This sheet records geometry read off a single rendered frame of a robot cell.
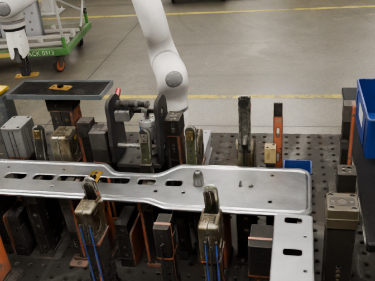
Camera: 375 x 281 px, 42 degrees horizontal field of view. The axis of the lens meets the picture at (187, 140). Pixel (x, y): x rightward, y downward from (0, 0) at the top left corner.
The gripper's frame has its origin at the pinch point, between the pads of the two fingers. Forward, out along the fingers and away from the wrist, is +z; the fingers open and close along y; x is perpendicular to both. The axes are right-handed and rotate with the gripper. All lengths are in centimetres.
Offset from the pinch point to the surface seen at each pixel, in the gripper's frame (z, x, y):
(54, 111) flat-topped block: 15.5, 7.9, 5.6
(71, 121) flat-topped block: 19.7, 13.6, 7.0
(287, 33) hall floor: 125, 195, -380
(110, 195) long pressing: 24, 30, 51
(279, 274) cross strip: 24, 72, 90
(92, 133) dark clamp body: 16.5, 23.8, 24.8
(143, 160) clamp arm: 24, 40, 34
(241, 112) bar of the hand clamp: 8, 72, 39
